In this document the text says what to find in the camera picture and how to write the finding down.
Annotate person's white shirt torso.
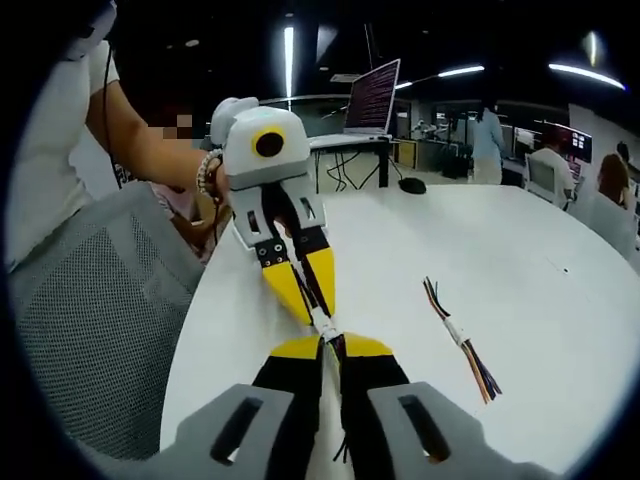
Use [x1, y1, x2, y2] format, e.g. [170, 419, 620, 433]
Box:
[4, 42, 124, 271]

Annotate beaded bracelet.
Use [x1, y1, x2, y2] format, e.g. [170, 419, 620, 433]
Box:
[194, 148, 225, 197]

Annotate white office chair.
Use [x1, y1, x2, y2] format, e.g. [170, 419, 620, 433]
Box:
[524, 154, 559, 204]

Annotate long ceiling light strip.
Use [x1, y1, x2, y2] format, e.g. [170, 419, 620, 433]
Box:
[548, 62, 626, 91]

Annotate pink cloth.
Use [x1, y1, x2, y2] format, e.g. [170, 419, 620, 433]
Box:
[149, 182, 234, 264]

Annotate red-lit monitor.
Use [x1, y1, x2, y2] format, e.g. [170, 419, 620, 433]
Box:
[559, 124, 594, 164]

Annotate small JST socket with wires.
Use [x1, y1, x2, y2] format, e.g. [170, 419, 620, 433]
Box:
[287, 234, 337, 337]

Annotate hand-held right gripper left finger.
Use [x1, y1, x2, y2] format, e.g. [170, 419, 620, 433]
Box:
[159, 335, 324, 480]

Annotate black device cable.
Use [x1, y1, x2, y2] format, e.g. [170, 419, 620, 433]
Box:
[102, 44, 124, 190]

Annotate white worn chest device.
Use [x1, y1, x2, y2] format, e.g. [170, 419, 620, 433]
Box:
[62, 0, 119, 62]

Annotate black cables under desk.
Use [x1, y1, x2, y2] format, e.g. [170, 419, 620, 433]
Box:
[324, 149, 406, 194]

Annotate black-legged side desk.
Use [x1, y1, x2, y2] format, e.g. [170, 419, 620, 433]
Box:
[307, 133, 401, 194]

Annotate silver open laptop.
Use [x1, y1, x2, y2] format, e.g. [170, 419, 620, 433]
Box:
[343, 58, 402, 140]

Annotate person's left hand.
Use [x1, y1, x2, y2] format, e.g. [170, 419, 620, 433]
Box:
[213, 158, 234, 204]

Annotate grey mesh office chair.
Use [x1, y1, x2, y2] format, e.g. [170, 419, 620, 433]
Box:
[9, 180, 209, 461]

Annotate grey chair back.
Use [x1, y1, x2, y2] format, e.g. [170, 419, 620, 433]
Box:
[569, 192, 639, 261]

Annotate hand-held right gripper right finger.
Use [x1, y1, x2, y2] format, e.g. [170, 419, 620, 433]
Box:
[335, 333, 556, 480]

